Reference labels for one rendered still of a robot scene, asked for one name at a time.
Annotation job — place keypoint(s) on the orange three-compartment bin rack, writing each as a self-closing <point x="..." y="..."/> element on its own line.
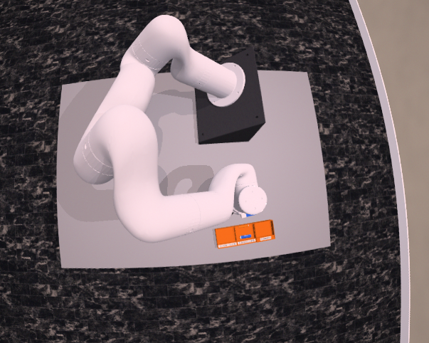
<point x="229" y="237"/>

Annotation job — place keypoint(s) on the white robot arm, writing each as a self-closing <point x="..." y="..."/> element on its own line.
<point x="125" y="137"/>

